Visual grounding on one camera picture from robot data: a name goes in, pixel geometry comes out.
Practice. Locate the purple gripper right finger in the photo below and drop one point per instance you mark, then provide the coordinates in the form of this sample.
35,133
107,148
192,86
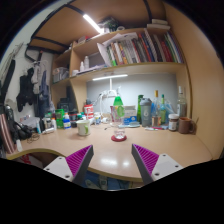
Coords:
152,166

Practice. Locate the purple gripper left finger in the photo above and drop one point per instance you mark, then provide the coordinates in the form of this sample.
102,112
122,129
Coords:
73,167

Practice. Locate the white mug green print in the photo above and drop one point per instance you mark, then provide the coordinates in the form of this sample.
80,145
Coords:
83,127

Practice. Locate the yellow cap clear bottle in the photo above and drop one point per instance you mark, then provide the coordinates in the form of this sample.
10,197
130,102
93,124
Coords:
155,110

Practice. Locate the red round coaster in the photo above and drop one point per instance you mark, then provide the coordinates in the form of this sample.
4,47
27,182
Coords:
118,139

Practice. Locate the clear drinking glass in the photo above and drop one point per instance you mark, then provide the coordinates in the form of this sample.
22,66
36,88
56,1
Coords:
119,130

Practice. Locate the jar with red lid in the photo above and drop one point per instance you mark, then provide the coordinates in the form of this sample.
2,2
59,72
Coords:
173,121

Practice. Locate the brown ceramic mug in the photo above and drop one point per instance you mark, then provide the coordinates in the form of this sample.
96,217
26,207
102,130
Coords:
186,125

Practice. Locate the green glass bottle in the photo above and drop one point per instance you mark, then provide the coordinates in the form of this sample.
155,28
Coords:
163,110

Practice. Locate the green box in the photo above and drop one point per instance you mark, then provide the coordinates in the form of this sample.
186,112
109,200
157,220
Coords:
59,113

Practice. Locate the blue tissue box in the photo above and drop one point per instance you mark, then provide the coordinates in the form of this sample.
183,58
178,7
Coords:
130,114

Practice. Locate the red white can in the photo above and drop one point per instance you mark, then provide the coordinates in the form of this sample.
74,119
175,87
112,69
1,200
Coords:
88,111

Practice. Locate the grey shaker bottle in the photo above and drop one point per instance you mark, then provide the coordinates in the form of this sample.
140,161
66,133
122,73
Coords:
145,105

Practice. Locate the clear bottle green cap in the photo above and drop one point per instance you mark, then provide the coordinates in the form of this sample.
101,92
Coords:
117,111

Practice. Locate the clear glass bottle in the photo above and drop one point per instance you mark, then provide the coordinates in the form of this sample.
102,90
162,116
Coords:
181,103

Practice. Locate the under-shelf light strip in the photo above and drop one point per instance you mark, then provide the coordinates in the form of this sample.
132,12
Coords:
109,77

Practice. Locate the wooden shelf unit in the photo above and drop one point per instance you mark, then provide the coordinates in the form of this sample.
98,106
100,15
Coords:
73,59

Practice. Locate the row of books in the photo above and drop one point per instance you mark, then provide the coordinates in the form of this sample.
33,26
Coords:
133,48

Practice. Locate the stacked books on top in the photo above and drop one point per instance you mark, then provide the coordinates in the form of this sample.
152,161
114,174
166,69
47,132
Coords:
159,24

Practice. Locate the ceiling tube light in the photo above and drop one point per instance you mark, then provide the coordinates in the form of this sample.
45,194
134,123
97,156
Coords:
93,23

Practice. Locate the hanging clothes on wall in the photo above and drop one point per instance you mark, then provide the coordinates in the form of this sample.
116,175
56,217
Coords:
35,90

